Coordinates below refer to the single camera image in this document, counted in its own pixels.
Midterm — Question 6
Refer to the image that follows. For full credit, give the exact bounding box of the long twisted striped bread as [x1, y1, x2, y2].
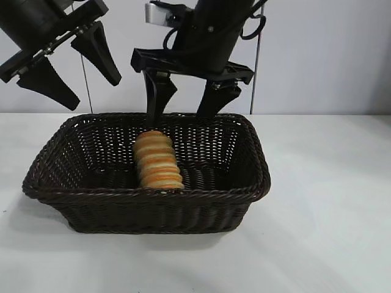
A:
[133, 130, 186, 190]

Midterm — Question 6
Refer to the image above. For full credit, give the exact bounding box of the dark brown woven basket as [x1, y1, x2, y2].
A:
[21, 112, 272, 236]

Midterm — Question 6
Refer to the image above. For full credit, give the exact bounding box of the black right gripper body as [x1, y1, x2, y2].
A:
[130, 0, 254, 86]

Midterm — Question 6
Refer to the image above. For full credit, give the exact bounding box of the black coiled right arm cable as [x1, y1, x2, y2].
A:
[239, 0, 267, 40]

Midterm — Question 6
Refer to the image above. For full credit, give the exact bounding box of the black right camera cable loop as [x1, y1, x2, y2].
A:
[163, 26, 186, 51]

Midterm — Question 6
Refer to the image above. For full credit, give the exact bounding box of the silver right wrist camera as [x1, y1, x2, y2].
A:
[145, 1, 192, 27]

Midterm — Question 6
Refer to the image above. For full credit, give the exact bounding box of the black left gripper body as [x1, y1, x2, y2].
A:
[0, 0, 109, 84]

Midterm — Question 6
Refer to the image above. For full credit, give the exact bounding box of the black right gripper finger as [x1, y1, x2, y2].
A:
[143, 70, 178, 122]
[195, 79, 241, 119]

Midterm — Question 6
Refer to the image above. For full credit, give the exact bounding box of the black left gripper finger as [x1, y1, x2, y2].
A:
[70, 20, 122, 86]
[16, 56, 81, 111]

